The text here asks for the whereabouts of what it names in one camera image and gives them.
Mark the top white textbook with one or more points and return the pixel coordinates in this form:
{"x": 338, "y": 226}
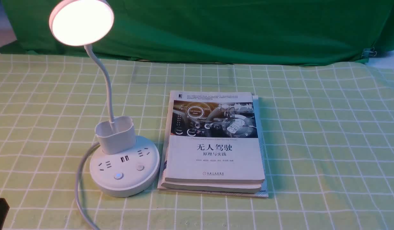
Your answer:
{"x": 212, "y": 153}

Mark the metal binder clip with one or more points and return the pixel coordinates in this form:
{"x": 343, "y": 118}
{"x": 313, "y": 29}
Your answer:
{"x": 368, "y": 53}

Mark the white desk lamp with socket base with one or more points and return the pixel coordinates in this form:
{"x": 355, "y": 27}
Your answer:
{"x": 122, "y": 163}

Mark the bottom thin book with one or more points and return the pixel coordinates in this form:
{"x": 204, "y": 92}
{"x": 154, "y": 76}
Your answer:
{"x": 264, "y": 188}

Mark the green backdrop cloth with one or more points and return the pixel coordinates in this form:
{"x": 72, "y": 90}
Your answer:
{"x": 265, "y": 32}

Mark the green checkered tablecloth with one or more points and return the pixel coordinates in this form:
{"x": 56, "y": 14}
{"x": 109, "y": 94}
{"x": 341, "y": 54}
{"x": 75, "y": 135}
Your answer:
{"x": 328, "y": 135}

